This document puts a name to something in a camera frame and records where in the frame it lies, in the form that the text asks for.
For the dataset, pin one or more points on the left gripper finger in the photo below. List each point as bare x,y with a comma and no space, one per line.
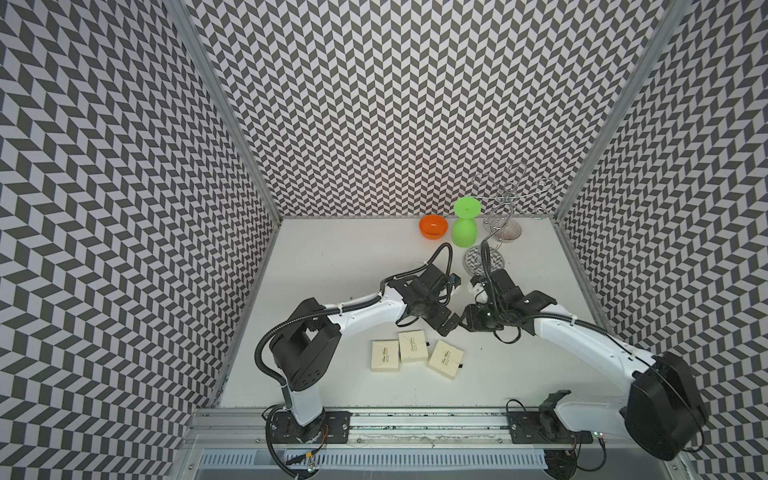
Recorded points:
454,282
446,322

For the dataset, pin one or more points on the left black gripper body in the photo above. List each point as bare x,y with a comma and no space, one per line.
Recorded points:
434,313

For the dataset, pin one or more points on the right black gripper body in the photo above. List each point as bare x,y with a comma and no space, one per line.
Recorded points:
494,316

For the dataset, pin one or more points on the cream jewelry box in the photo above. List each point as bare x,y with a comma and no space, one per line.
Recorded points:
446,360
413,347
385,356

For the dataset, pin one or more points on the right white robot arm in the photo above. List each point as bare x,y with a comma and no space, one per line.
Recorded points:
659,405

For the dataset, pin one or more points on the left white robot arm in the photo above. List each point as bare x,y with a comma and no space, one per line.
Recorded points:
297,352

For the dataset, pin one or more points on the silver jewelry stand front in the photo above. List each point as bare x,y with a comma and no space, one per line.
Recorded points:
472,260

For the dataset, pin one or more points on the green plastic stand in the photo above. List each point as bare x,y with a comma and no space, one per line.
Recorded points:
464,230

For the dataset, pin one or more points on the orange bowl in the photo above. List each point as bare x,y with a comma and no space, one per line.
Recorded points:
433,227

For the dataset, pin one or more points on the silver wire jewelry tree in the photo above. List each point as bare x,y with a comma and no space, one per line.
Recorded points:
503,205

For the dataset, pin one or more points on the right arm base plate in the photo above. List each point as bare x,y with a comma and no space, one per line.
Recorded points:
529,428

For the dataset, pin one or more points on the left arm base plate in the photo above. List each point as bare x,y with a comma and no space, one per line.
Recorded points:
331,426

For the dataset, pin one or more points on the aluminium mounting rail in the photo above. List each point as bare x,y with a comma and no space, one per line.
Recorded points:
473,427

